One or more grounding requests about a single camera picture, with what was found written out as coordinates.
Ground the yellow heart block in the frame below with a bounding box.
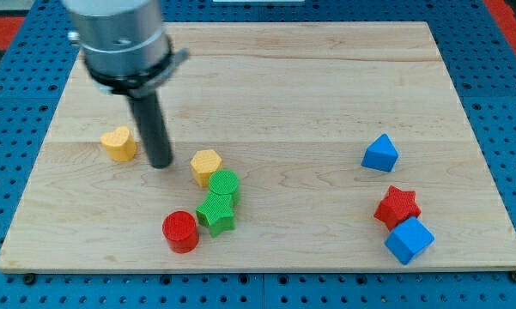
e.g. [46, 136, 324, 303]
[100, 126, 137, 162]

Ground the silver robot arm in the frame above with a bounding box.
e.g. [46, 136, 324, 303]
[62, 0, 190, 169]

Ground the red star block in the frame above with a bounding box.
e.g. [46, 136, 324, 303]
[373, 185, 422, 231]

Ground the green cylinder block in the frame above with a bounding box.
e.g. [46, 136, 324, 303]
[209, 169, 240, 206]

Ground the red cylinder block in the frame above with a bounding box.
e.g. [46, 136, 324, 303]
[162, 211, 199, 254]

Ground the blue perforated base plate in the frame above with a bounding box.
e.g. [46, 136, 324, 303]
[0, 1, 516, 308]

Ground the yellow hexagon block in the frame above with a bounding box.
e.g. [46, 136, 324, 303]
[190, 149, 223, 187]

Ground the green star block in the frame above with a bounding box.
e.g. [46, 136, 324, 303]
[196, 191, 236, 238]

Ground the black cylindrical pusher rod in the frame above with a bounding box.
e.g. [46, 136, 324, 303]
[128, 92, 173, 169]

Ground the blue cube block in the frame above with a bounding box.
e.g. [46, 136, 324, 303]
[385, 216, 435, 265]

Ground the blue triangle block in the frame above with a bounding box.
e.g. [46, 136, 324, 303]
[361, 133, 399, 173]

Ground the wooden board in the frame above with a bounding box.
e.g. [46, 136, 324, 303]
[0, 22, 516, 274]

